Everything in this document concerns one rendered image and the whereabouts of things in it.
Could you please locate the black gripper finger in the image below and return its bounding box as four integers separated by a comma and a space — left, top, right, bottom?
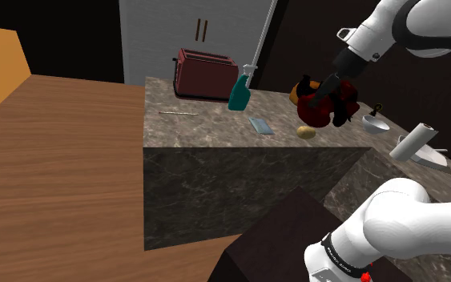
308, 73, 342, 109

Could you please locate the red and black figure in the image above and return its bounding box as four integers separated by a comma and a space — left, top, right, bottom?
296, 75, 361, 129

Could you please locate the orange round object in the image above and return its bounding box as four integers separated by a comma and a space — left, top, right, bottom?
289, 79, 322, 105

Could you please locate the yellow-brown potato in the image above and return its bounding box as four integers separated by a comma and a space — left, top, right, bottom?
296, 125, 317, 140

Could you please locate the white bowl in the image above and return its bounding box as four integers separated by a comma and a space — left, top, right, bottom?
361, 115, 391, 135

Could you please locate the grey-blue flat sponge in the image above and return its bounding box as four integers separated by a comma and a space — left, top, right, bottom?
248, 116, 276, 136

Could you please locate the teal spray bottle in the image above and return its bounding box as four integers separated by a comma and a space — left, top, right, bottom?
228, 64, 259, 112

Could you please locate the white paper towel roll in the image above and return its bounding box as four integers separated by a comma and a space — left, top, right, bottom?
389, 122, 440, 163

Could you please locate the dark red toaster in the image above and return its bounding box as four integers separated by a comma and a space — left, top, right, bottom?
171, 47, 240, 103

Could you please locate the white flat dish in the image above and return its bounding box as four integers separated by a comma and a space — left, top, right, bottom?
397, 135, 449, 171

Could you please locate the dark robot stand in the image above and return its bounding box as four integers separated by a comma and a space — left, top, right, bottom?
207, 186, 414, 282

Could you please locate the grey-white refrigerator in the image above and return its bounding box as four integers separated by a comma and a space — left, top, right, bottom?
119, 0, 279, 87

